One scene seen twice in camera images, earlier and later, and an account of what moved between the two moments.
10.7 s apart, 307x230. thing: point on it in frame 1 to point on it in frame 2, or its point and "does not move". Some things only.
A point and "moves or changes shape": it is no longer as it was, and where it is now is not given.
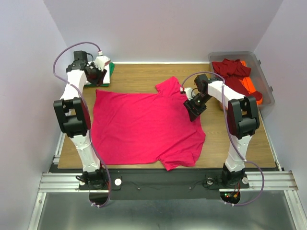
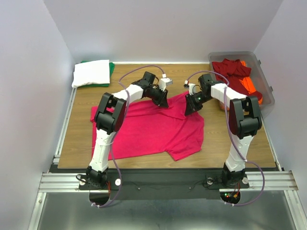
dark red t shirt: x=231 y=71 does not move
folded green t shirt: x=112 y=67 does not move
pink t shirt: x=141 y=128 moves or changes shape
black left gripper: x=99 y=80 to x=161 y=100
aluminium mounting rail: x=70 y=182 does not move
